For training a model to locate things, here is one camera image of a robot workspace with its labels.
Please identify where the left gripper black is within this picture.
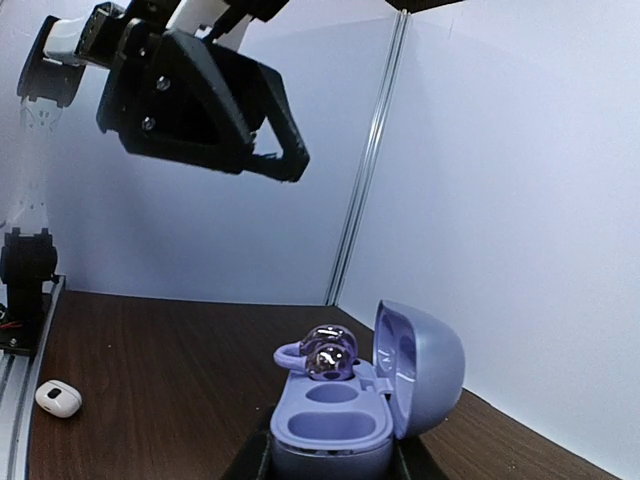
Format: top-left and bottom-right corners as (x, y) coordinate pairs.
(96, 20), (310, 183)

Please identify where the lavender earbud charging case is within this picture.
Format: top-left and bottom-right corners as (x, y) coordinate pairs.
(270, 300), (466, 479)

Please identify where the purple earbud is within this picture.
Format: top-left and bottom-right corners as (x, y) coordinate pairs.
(273, 324), (359, 382)

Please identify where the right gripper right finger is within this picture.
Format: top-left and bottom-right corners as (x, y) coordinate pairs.
(392, 436), (449, 480)

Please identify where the left aluminium frame post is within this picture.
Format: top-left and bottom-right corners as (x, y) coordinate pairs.
(324, 9), (411, 306)

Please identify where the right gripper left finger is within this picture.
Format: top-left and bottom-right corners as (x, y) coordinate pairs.
(220, 428), (273, 480)

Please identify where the front aluminium rail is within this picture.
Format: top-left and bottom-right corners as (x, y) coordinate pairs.
(1, 275), (66, 479)

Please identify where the cream white charging case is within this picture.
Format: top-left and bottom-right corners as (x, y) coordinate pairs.
(35, 380), (83, 419)

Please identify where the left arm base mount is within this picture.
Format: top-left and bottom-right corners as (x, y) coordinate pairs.
(1, 227), (64, 358)

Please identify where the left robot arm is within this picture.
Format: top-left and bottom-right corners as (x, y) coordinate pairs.
(1, 1), (310, 330)

